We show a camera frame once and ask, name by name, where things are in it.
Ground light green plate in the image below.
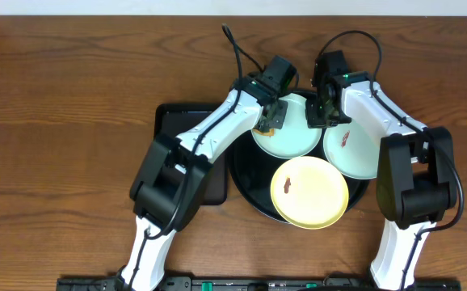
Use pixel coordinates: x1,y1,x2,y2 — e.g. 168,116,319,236
323,121,379,179
251,93,322,159

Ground green and orange sponge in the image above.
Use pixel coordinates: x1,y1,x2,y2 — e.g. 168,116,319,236
252,129,275,137

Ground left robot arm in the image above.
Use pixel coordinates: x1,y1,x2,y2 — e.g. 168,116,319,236
120,74,292,290

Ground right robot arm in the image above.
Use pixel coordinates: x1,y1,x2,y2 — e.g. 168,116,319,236
306,70,463,290

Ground round black tray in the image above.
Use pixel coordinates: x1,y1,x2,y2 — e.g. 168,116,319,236
227,89,371,224

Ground black rectangular tray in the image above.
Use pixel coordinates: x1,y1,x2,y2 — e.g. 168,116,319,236
154,103,228,206

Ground yellow plate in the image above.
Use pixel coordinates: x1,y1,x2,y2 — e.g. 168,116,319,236
270,156,349,230

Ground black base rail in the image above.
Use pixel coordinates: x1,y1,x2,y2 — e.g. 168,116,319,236
55,275,461,291

